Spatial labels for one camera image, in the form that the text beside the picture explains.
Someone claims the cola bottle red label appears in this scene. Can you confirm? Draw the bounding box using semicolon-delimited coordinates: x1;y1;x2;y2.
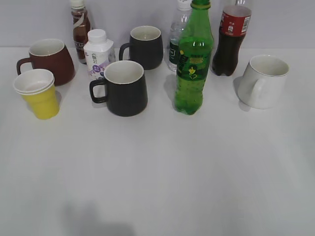
212;0;252;76

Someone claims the brown ceramic mug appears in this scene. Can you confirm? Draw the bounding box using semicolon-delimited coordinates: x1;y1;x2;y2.
16;39;75;86

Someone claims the white milk carton bottle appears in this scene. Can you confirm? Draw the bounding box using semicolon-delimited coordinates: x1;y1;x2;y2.
84;29;116;80

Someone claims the green plastic soda bottle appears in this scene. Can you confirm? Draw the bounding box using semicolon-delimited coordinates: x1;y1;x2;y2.
175;0;214;115

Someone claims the white ceramic mug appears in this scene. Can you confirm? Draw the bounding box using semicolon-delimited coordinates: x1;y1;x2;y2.
237;55;289;110

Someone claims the black mug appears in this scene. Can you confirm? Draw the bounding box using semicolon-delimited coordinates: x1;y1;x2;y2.
119;26;163;70
89;60;148;117

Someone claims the clear water bottle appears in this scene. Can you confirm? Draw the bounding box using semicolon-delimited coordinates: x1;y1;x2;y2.
168;0;192;71

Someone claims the brown coffee drink bottle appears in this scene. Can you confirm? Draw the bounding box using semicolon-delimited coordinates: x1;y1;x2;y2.
70;0;92;64

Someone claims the black mug rear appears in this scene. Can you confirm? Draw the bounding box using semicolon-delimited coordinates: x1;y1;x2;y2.
119;26;163;70

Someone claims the black mug front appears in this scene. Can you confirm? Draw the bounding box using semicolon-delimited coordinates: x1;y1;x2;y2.
89;60;148;117

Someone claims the yellow paper cup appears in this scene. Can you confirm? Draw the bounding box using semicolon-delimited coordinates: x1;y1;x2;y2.
13;69;60;120

